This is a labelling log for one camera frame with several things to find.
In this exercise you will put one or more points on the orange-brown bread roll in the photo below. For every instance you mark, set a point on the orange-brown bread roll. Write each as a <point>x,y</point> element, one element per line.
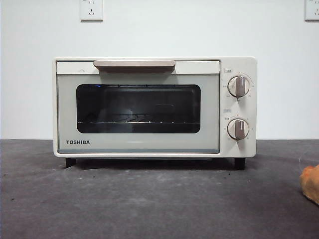
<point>311,184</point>

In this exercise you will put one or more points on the cream Toshiba toaster oven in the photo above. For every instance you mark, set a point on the cream Toshiba toaster oven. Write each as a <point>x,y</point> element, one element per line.
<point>239,64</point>

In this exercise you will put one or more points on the cream timer knob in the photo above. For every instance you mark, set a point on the cream timer knob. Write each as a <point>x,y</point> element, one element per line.
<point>238,129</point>

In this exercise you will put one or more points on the cream temperature knob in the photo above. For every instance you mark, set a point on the cream temperature knob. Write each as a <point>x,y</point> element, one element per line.
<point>239,86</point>

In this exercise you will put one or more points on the white wall socket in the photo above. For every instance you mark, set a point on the white wall socket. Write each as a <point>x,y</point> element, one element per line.
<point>312,12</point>
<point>91,12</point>

